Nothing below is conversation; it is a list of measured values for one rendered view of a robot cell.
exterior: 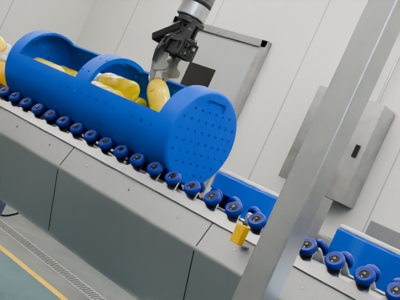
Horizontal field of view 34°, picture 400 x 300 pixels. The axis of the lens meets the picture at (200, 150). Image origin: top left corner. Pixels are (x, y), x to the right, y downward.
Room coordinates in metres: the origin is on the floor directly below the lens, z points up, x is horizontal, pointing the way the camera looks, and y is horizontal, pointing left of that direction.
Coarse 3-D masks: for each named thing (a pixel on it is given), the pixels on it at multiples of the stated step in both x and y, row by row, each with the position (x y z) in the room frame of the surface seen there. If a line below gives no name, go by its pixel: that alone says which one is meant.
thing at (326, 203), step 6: (324, 198) 1.60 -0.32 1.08; (324, 204) 1.61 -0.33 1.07; (330, 204) 1.63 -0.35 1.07; (318, 210) 1.60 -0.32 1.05; (324, 210) 1.62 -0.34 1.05; (318, 216) 1.61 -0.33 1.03; (324, 216) 1.63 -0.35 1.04; (318, 222) 1.62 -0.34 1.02; (312, 228) 1.61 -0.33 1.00; (318, 228) 1.63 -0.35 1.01; (312, 234) 1.62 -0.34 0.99
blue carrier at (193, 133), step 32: (32, 32) 2.36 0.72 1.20; (32, 64) 2.23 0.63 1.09; (64, 64) 2.51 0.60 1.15; (96, 64) 2.06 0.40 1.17; (128, 64) 2.16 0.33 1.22; (32, 96) 2.25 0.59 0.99; (64, 96) 2.09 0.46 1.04; (96, 96) 1.99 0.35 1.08; (192, 96) 1.80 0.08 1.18; (224, 96) 1.88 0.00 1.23; (96, 128) 2.01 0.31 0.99; (128, 128) 1.88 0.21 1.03; (160, 128) 1.79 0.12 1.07; (192, 128) 1.83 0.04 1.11; (224, 128) 1.93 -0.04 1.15; (160, 160) 1.82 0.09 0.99; (192, 160) 1.87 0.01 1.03; (224, 160) 1.97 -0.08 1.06
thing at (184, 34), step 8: (184, 16) 1.94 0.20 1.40; (184, 24) 1.96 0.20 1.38; (192, 24) 1.93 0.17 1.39; (200, 24) 1.93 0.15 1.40; (168, 32) 1.96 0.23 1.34; (176, 32) 1.96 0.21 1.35; (184, 32) 1.95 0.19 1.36; (192, 32) 1.92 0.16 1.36; (168, 40) 1.94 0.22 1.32; (176, 40) 1.94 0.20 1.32; (184, 40) 1.92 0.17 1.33; (192, 40) 1.93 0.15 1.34; (168, 48) 1.95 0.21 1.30; (176, 48) 1.93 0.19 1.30; (184, 48) 1.92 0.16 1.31; (192, 48) 1.94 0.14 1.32; (184, 56) 1.93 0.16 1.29; (192, 56) 1.96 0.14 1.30
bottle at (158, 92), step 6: (156, 78) 1.96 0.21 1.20; (150, 84) 1.94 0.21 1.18; (156, 84) 1.93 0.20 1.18; (162, 84) 1.93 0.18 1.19; (150, 90) 1.93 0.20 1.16; (156, 90) 1.92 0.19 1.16; (162, 90) 1.92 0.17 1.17; (168, 90) 1.94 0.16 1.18; (150, 96) 1.92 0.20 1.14; (156, 96) 1.91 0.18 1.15; (162, 96) 1.91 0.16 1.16; (168, 96) 1.92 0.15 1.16; (150, 102) 1.91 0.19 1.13; (156, 102) 1.90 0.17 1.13; (162, 102) 1.89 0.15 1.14; (150, 108) 1.91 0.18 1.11; (156, 108) 1.89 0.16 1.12
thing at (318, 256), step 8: (56, 120) 2.45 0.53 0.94; (80, 136) 2.36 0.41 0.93; (96, 144) 2.29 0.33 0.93; (112, 152) 2.23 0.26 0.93; (128, 160) 2.18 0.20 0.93; (144, 168) 2.12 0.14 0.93; (160, 176) 2.07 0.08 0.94; (248, 216) 1.81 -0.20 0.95; (320, 248) 1.66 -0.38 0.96; (320, 256) 1.66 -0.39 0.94; (344, 272) 1.62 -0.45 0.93; (376, 288) 1.57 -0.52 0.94
